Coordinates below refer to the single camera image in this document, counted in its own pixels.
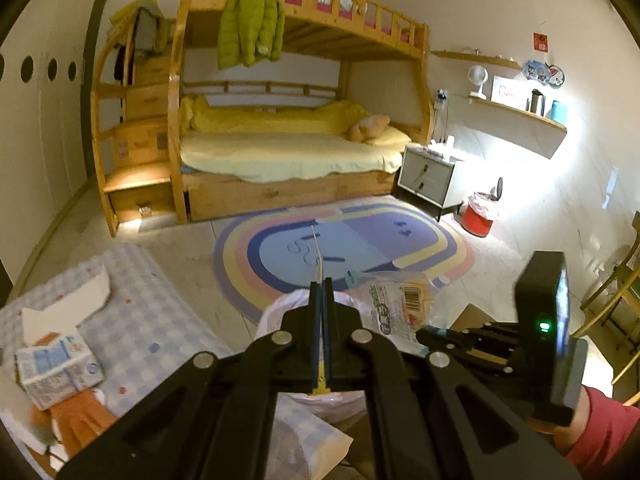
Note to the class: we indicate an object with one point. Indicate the wooden staircase with drawers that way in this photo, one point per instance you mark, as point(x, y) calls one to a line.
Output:
point(140, 135)

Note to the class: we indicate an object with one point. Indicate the oval pastel striped rug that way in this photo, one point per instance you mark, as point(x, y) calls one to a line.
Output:
point(370, 245)

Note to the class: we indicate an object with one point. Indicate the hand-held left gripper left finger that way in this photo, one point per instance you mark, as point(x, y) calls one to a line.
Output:
point(314, 355)

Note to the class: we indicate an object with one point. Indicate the dark thermos flask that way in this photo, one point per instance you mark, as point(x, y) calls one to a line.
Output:
point(536, 102)

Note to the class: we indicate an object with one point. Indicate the yellow bed sheet mattress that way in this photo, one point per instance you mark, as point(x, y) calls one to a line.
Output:
point(280, 155)

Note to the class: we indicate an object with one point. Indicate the white plastic bag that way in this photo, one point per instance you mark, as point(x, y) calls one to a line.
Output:
point(280, 310)

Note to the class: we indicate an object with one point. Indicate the wooden bunk bed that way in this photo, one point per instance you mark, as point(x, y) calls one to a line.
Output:
point(280, 195)

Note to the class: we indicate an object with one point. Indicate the white cardboard piece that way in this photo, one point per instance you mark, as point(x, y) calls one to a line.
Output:
point(65, 305)

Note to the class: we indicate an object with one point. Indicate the red trash bin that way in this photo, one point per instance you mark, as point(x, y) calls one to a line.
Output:
point(477, 215)

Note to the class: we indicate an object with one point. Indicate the large wooden wall shelf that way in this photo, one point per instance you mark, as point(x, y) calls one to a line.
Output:
point(530, 125)

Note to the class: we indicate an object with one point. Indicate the blue bottle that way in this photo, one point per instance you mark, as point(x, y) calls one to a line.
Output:
point(558, 111)

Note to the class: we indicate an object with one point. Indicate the tan plush toy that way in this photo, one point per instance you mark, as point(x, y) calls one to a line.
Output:
point(367, 127)

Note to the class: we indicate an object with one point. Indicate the blue checked tablecloth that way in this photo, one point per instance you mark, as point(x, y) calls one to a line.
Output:
point(150, 310)

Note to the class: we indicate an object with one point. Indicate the white tissue box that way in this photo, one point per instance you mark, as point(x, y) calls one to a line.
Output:
point(440, 149)

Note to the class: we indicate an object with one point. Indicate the pile of clothes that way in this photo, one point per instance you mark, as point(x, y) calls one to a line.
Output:
point(145, 25)

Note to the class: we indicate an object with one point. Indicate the grey white nightstand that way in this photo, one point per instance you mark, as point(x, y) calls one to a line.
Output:
point(427, 180)

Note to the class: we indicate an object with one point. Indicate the thin pale plastic strip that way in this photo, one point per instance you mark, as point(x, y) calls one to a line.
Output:
point(318, 255)

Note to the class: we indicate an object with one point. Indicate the black pen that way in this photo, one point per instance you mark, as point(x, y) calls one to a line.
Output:
point(334, 259)

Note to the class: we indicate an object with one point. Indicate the printed tissue box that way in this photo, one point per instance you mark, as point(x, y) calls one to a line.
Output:
point(57, 367)

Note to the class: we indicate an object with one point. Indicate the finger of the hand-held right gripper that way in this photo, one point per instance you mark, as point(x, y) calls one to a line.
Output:
point(475, 334)
point(495, 360)

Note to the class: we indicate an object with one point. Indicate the white picture frame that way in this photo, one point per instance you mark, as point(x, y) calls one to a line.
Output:
point(510, 92)

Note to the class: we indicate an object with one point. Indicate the dark door panel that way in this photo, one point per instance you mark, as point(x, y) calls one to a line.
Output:
point(92, 60)

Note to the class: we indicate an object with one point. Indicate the round printed hand fan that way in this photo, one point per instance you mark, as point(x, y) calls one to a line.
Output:
point(557, 77)
point(534, 71)

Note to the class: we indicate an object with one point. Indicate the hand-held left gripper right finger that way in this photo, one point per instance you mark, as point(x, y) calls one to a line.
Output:
point(328, 345)

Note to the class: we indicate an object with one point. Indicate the white wardrobe with round holes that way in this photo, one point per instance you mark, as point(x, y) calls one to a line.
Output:
point(45, 135)

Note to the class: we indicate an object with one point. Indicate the thin wooden wall shelf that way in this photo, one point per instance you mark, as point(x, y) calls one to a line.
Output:
point(480, 57)

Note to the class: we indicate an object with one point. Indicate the green puffer jacket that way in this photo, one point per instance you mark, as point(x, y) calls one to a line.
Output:
point(247, 25)

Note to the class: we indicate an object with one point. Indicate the wooden chair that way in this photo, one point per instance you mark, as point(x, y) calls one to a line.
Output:
point(622, 280)

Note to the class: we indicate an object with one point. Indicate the red wall sticker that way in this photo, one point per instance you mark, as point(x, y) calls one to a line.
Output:
point(540, 42)

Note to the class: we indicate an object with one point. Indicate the brown cardboard box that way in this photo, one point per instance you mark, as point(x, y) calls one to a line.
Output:
point(475, 315)

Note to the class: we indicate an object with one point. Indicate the small white fan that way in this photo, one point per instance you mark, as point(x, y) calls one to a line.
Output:
point(477, 77)

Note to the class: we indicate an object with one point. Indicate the clear printed snack wrapper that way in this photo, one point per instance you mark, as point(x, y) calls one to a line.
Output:
point(395, 305)

